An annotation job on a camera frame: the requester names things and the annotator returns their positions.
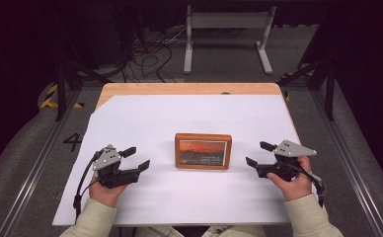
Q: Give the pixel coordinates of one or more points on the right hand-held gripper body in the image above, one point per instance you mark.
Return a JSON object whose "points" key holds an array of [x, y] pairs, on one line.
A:
{"points": [[291, 149]]}

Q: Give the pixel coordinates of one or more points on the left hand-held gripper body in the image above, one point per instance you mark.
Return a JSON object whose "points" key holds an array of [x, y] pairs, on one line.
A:
{"points": [[106, 158]]}

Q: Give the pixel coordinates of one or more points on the wooden picture frame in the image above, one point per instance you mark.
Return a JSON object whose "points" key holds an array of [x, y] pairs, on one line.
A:
{"points": [[202, 152]]}

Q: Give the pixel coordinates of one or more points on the person's left hand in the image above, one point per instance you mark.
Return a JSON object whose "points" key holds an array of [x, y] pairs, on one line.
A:
{"points": [[106, 197]]}

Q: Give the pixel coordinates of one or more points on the person's right hand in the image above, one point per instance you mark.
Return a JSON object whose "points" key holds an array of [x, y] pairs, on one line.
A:
{"points": [[294, 191]]}

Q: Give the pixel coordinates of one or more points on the white table sheet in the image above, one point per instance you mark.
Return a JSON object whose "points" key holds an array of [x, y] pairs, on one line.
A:
{"points": [[192, 200]]}

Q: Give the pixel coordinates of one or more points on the person's left leg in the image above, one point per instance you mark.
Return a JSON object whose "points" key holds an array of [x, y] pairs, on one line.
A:
{"points": [[160, 231]]}

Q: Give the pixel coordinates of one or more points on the person's leg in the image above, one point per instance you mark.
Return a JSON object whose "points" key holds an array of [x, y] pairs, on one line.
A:
{"points": [[160, 231], [232, 231]]}

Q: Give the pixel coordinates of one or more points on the black metal stand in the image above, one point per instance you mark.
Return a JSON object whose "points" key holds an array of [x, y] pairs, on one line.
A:
{"points": [[61, 85], [329, 89]]}

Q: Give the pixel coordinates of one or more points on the person's right leg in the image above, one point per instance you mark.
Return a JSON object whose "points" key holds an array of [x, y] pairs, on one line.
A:
{"points": [[232, 231]]}

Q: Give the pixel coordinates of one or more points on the yellow black floor tape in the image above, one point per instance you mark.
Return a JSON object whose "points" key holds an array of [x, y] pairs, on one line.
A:
{"points": [[49, 98]]}

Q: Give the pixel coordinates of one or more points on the white metal stand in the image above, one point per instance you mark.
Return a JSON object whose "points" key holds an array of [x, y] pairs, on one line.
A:
{"points": [[229, 20]]}

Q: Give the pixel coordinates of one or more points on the aluminium floor rail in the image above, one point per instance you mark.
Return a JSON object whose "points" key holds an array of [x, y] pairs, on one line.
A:
{"points": [[350, 164], [38, 164]]}

